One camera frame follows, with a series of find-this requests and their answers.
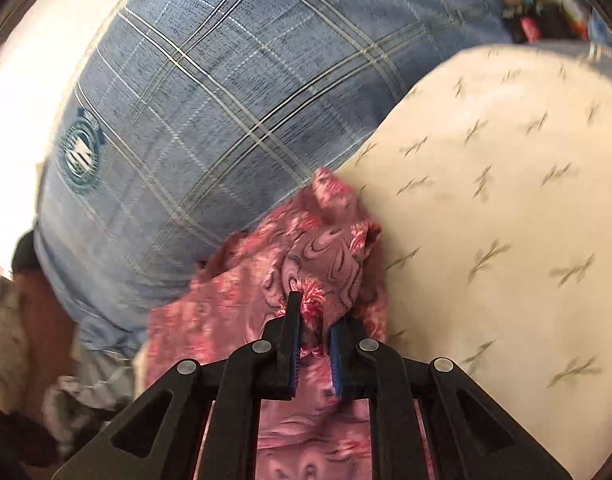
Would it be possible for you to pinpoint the pink floral garment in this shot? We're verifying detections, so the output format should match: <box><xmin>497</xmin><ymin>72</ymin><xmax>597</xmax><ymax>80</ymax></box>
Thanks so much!
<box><xmin>145</xmin><ymin>167</ymin><xmax>438</xmax><ymax>480</ymax></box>

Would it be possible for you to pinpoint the grey striped towel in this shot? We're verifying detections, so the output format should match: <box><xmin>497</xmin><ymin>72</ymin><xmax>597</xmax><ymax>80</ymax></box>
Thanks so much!
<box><xmin>42</xmin><ymin>349</ymin><xmax>135</xmax><ymax>460</ymax></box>

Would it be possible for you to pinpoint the cream leaf-print pillow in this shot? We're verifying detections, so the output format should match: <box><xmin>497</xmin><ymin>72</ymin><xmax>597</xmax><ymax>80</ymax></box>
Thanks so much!
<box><xmin>338</xmin><ymin>42</ymin><xmax>612</xmax><ymax>479</ymax></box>

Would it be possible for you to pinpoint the blue plaid blanket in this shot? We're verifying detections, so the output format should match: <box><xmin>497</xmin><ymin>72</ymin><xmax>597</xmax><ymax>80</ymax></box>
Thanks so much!
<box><xmin>32</xmin><ymin>0</ymin><xmax>612</xmax><ymax>361</ymax></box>

